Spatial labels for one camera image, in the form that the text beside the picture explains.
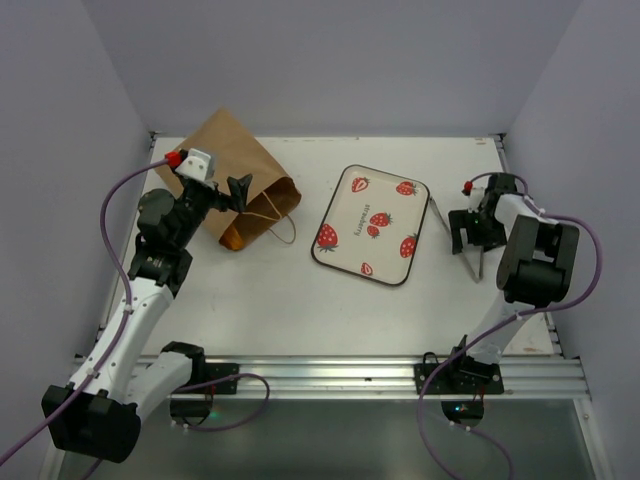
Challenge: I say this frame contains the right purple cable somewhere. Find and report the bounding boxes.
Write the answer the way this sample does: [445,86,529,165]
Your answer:
[415,174,605,480]

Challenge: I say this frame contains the metal tongs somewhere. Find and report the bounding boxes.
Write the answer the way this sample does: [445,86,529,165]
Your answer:
[428,197,485,284]

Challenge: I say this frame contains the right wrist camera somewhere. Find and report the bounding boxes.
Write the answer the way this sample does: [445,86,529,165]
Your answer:
[462,181,485,211]

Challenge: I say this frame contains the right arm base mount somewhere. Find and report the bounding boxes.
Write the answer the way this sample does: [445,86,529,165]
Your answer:
[426,355,505,427]

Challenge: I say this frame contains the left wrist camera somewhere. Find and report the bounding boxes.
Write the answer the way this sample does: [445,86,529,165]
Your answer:
[164,148,216,183]

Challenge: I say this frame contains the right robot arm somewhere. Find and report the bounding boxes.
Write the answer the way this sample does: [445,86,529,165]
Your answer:
[445,173,580,393]

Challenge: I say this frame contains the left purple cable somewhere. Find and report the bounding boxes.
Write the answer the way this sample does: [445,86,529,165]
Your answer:
[0,158,272,480]

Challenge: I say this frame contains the strawberry print tray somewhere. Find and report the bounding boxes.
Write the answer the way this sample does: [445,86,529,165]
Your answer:
[311,165,430,287]

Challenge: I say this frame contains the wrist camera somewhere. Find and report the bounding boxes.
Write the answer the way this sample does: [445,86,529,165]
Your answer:
[164,148,216,183]
[462,181,485,211]

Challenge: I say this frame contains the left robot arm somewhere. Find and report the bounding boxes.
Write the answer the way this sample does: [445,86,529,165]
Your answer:
[41,175,252,463]

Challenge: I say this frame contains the purple cable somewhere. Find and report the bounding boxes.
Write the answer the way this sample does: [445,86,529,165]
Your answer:
[415,174,605,480]
[0,158,272,480]

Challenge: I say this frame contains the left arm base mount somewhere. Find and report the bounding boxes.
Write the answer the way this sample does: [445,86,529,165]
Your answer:
[169,363,239,426]

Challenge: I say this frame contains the aluminium frame rail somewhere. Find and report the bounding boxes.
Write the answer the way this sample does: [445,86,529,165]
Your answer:
[64,355,586,400]

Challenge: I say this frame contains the brown paper bag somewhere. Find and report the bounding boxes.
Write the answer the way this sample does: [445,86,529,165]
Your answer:
[139,108,301,251]

